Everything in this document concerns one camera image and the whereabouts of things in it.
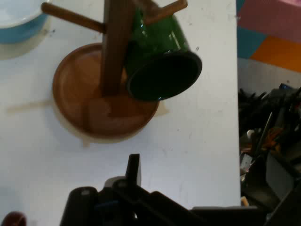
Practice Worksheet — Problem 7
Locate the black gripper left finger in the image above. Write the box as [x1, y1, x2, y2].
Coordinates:
[60, 187, 99, 226]

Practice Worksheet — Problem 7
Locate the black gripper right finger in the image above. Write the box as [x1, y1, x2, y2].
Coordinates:
[111, 154, 196, 226]

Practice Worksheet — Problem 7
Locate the green enamel mug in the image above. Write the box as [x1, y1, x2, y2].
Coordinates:
[123, 8, 203, 102]

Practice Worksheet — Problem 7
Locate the red mug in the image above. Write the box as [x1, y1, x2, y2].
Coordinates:
[0, 211, 28, 226]

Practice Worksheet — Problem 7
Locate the wooden mug tree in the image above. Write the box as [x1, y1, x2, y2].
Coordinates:
[41, 0, 189, 144]

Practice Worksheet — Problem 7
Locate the black bin of clutter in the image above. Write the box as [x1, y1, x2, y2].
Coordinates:
[238, 81, 301, 226]

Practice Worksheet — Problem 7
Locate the teal foam floor tile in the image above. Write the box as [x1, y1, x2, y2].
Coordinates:
[237, 27, 268, 59]

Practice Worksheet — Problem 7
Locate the blue bowl white inside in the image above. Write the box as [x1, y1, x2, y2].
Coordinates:
[0, 0, 51, 44]

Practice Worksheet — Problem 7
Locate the orange foam floor tile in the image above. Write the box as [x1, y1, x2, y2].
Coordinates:
[250, 35, 301, 73]

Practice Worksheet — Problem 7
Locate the pink foam floor tile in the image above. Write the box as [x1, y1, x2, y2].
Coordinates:
[237, 0, 301, 44]

